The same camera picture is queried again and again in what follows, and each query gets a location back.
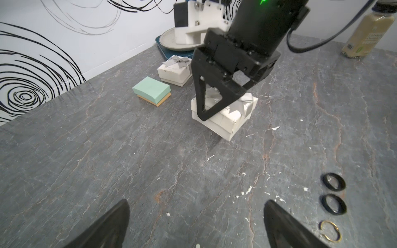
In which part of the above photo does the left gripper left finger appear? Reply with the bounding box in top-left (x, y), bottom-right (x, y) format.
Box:
top-left (66, 199), bottom-right (130, 248)

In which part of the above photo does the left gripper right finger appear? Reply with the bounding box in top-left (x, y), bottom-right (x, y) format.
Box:
top-left (264, 200), bottom-right (327, 248)

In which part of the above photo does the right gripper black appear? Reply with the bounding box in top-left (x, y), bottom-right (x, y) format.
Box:
top-left (191, 1), bottom-right (310, 121)

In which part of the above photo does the gold ring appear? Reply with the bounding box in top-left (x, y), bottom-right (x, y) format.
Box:
top-left (319, 219), bottom-right (343, 243)

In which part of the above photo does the white gift box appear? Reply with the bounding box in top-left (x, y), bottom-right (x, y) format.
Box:
top-left (191, 93), bottom-right (258, 141)

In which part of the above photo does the black ring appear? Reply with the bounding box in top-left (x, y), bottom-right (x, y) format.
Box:
top-left (320, 193), bottom-right (348, 216)
top-left (320, 172), bottom-right (347, 192)

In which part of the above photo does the mint green jewelry box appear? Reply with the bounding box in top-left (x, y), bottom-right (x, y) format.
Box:
top-left (132, 76), bottom-right (171, 107)

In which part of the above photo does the teal tray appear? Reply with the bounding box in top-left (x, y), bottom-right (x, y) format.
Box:
top-left (155, 36), bottom-right (194, 60)

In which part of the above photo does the grey round pan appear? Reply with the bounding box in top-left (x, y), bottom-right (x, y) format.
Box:
top-left (159, 27), bottom-right (205, 52)

